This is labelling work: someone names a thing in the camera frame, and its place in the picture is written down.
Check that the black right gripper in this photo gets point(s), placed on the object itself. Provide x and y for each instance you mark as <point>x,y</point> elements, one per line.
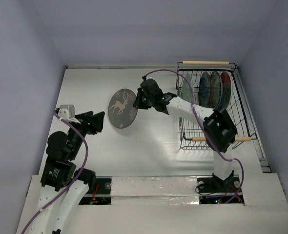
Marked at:
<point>142,99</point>

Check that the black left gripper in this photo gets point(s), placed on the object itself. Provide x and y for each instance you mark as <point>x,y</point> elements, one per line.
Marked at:
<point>93,123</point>

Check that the grey reindeer plate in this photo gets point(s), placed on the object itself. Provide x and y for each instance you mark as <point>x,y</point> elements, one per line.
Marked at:
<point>121,112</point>

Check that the dark teal plate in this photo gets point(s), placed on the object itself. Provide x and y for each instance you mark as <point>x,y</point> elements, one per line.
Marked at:
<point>204,90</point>

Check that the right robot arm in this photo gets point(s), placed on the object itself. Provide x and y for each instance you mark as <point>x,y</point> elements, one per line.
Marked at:
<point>216,124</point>

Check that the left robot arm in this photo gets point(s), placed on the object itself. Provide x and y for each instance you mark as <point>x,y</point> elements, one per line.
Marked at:
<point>65,180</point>

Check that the light green flower plate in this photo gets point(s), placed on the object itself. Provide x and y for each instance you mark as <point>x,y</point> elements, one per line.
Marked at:
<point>185,89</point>

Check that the white blue floral plate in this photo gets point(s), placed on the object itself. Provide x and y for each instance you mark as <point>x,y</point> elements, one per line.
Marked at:
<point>216,89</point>

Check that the red teal plate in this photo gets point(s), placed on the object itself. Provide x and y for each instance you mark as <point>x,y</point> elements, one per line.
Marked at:
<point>227,89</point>

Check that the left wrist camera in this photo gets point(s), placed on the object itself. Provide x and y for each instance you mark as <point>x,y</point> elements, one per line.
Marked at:
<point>66,113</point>

